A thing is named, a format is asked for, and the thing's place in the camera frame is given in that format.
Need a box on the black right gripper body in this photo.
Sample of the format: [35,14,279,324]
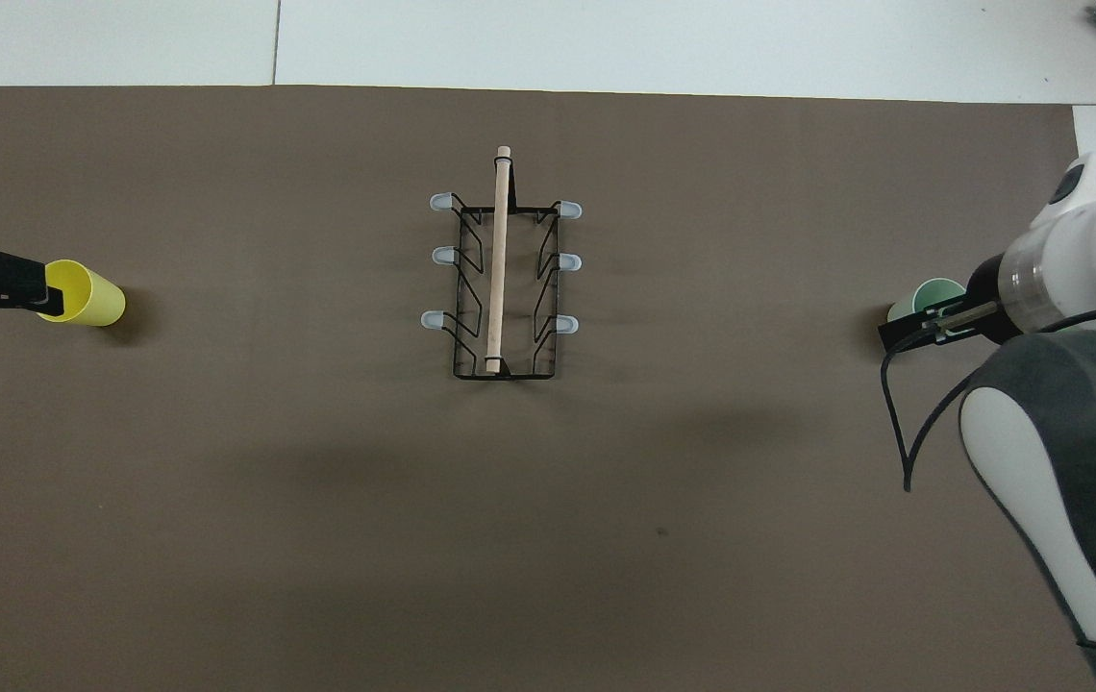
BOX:
[963,251,1021,346]

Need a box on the brown table mat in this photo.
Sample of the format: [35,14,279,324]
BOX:
[0,85,1096,692]

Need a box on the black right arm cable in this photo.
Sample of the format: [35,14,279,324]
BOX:
[880,306,1096,494]

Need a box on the yellow plastic cup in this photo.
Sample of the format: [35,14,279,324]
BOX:
[37,259,127,328]

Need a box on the pale green plastic cup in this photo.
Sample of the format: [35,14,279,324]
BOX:
[886,278,969,337]

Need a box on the black wire rack wooden handle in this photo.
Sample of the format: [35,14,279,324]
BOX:
[421,145,584,381]

